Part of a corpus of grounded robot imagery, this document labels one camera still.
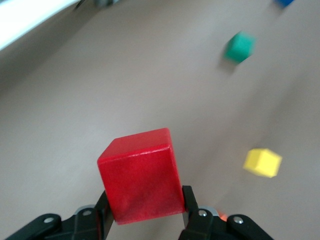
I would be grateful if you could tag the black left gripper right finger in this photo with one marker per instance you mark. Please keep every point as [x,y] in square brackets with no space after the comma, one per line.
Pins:
[205,225]

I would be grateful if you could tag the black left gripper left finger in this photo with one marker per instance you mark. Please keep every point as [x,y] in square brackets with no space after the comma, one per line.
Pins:
[85,225]

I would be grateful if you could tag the red wooden cube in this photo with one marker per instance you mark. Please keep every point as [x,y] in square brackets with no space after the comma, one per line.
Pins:
[140,180]

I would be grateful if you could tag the orange wooden cube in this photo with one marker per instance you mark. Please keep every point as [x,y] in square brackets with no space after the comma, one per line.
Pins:
[222,216]

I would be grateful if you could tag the yellow wooden cube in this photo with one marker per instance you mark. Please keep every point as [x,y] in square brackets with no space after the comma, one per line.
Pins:
[262,163]

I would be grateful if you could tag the brown table cover sheet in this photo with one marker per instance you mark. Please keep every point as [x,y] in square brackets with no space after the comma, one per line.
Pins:
[75,112]

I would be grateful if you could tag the green wooden cube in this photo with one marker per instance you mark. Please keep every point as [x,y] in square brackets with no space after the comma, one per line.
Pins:
[240,48]

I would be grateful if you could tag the blue wooden cube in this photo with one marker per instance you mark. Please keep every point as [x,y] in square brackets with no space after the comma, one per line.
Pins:
[283,2]

